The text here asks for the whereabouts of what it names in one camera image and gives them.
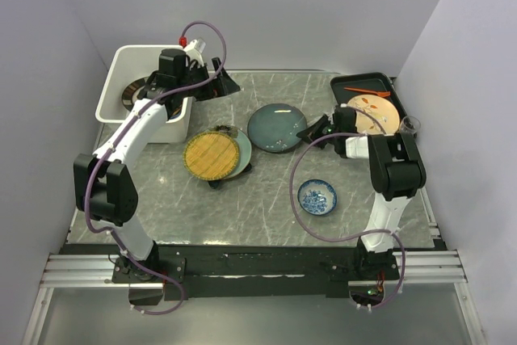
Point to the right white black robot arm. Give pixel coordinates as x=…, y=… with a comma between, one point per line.
x=396, y=170

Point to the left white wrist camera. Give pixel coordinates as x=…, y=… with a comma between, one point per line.
x=194, y=48

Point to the aluminium rail frame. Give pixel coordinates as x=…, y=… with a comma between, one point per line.
x=97, y=271

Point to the beige leaf pattern plate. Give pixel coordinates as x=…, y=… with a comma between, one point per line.
x=379, y=108

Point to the white plastic bin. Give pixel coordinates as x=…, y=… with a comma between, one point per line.
x=130, y=63

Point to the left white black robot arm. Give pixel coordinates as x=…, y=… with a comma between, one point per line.
x=103, y=186

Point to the clear plastic cup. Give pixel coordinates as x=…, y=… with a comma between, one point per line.
x=409, y=125

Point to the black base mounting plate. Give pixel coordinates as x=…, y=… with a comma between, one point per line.
x=189, y=271

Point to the woven bamboo plate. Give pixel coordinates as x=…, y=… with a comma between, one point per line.
x=211, y=155

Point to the dark blue blossom plate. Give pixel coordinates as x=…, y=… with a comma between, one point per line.
x=273, y=128

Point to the black rectangular tray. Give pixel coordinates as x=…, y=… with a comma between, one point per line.
x=370, y=81

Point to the blue white porcelain bowl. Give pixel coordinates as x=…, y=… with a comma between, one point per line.
x=317, y=197

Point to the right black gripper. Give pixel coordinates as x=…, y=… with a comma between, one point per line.
x=313, y=132

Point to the pale green plate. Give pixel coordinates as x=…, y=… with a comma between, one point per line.
x=245, y=149

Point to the orange plastic knife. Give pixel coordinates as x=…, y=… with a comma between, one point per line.
x=382, y=94

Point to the dark brown patterned plate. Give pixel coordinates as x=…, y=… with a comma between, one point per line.
x=130, y=93

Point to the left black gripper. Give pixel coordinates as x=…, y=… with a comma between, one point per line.
x=223, y=83

